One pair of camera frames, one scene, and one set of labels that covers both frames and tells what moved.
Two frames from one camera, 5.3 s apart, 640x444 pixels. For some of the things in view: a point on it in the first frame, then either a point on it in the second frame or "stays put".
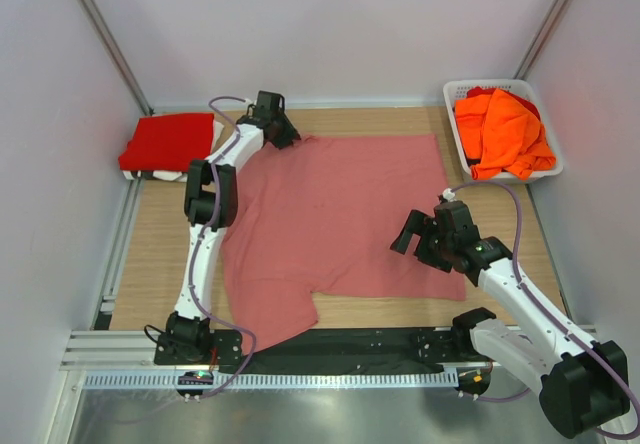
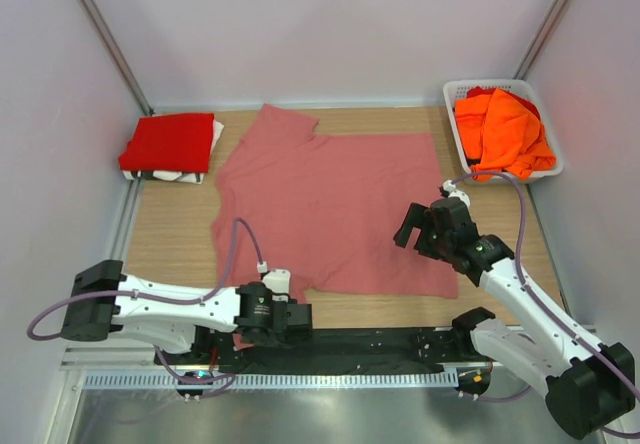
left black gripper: x=282 y=131 → x=302 y=317
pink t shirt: x=318 y=217 stays put
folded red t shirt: x=168 y=143 stays put
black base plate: x=323 y=349 stays put
